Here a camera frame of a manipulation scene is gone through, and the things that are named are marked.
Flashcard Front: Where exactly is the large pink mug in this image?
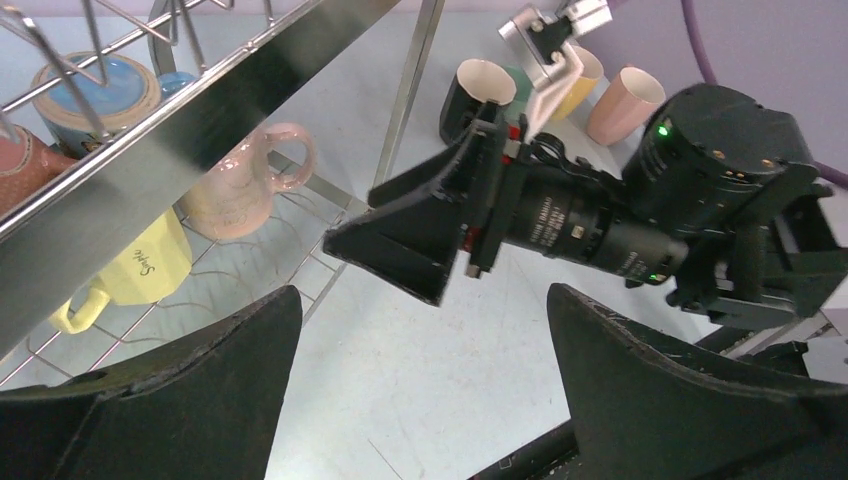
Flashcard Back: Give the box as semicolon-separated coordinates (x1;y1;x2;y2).
177;123;317;240

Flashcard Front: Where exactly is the black mug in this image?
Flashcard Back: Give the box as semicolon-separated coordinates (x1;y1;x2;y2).
438;58;517;145

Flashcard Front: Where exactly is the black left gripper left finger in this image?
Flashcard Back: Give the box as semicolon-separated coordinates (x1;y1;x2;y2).
1;286;303;479

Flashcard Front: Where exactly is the yellow-green mug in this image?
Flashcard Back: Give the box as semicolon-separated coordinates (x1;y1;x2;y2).
49;208;192;334

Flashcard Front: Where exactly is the blue-rimmed cup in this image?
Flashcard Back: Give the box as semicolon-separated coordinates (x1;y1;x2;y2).
34;54;195;159

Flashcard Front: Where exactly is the mint green mug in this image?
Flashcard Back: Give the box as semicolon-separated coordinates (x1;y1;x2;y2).
503;65;533;124

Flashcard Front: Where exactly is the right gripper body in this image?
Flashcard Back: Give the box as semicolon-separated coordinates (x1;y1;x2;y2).
464;83;819;285

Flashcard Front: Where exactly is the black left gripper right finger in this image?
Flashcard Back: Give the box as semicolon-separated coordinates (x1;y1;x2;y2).
547;284;847;479

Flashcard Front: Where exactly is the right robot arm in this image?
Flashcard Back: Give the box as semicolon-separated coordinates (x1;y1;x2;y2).
323;83;847;331

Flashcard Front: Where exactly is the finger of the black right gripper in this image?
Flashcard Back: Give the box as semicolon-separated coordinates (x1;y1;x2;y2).
323;192;462;306
367;119;501;209

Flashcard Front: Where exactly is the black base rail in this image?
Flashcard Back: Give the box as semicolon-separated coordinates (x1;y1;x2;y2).
471;421;578;480

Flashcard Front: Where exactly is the pink faceted mug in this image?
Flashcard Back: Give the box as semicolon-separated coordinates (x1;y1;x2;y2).
586;66;666;146

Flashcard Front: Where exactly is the steel two-tier dish rack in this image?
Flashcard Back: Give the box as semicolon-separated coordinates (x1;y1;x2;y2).
1;1;446;390

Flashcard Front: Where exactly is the orange-red cup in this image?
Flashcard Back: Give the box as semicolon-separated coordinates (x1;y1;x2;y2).
1;125;76;216

